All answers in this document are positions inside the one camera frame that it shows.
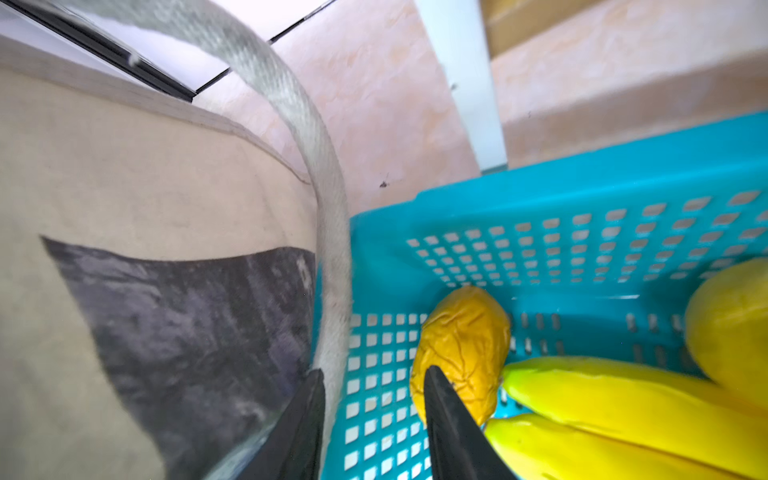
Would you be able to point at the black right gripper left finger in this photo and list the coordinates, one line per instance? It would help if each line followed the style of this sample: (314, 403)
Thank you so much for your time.
(292, 450)

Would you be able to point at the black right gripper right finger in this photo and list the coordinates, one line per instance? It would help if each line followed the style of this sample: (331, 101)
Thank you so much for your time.
(458, 447)

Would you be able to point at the beige canvas grocery bag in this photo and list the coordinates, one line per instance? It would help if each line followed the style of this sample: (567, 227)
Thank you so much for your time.
(153, 324)

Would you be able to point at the wrinkled yellow fruit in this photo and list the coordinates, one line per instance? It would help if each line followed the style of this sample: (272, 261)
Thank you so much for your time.
(468, 337)

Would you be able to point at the teal plastic basket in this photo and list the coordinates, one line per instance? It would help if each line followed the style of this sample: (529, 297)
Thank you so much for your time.
(592, 255)

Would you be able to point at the small yellow lemon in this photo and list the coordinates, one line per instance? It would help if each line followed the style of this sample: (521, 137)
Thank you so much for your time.
(726, 329)

